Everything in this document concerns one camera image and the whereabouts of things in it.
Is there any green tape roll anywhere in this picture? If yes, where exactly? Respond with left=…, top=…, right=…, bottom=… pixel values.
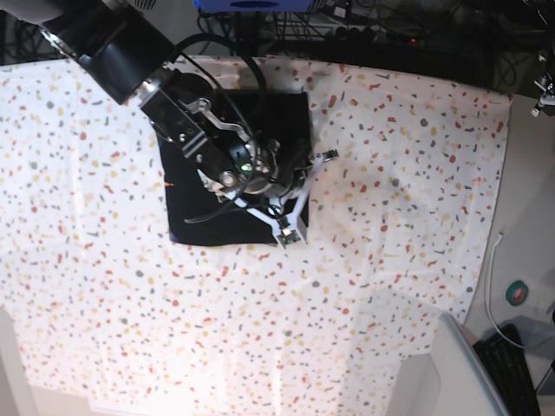
left=506, top=280, right=529, bottom=307

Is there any black t-shirt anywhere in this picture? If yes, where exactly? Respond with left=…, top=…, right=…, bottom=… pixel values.
left=142, top=91, right=322, bottom=247

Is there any white charging cable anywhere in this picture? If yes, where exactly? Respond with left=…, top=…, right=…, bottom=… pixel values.
left=485, top=229, right=528, bottom=348

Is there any black keyboard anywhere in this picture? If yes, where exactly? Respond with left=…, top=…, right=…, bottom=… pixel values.
left=473, top=334, right=541, bottom=416

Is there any terrazzo pattern tablecloth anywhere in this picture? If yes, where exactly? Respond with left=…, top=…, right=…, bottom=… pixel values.
left=1, top=57, right=513, bottom=415

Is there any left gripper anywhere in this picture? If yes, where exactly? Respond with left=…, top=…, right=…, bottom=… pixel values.
left=531, top=49, right=554, bottom=117

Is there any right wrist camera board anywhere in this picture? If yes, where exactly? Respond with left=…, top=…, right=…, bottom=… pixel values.
left=273, top=228, right=303, bottom=250

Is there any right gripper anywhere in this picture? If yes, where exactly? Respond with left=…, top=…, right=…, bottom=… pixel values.
left=138, top=68, right=339, bottom=243

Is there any white panel left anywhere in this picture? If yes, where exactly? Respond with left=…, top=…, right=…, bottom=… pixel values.
left=1, top=309, right=38, bottom=415

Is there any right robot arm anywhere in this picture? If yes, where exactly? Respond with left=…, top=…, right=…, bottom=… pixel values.
left=1, top=1, right=338, bottom=247

